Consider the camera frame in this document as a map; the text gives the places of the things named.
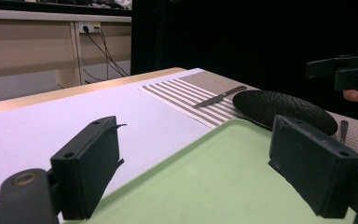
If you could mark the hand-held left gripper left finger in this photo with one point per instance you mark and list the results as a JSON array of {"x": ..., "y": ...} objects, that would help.
[{"x": 84, "y": 168}]

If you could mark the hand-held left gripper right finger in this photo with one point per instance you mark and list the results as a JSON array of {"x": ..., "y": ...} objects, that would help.
[{"x": 313, "y": 165}]

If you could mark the black textured round plate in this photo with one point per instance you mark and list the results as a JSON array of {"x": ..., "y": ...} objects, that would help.
[{"x": 276, "y": 105}]

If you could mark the metal table knife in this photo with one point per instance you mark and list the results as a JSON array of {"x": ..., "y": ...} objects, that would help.
[{"x": 213, "y": 100}]

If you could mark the green plastic tray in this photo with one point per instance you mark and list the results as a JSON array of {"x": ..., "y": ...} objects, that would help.
[{"x": 199, "y": 180}]

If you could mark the white board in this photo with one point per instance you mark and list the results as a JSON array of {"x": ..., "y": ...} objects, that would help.
[{"x": 74, "y": 105}]

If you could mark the black curtain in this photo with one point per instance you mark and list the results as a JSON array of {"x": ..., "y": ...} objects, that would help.
[{"x": 230, "y": 37}]

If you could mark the striped grey placemat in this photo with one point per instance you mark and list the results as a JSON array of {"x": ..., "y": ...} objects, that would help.
[{"x": 180, "y": 90}]

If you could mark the beige wooden desk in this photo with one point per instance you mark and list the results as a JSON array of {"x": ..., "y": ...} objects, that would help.
[{"x": 28, "y": 46}]

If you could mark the white wall power outlet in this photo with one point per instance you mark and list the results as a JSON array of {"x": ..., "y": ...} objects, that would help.
[{"x": 90, "y": 25}]

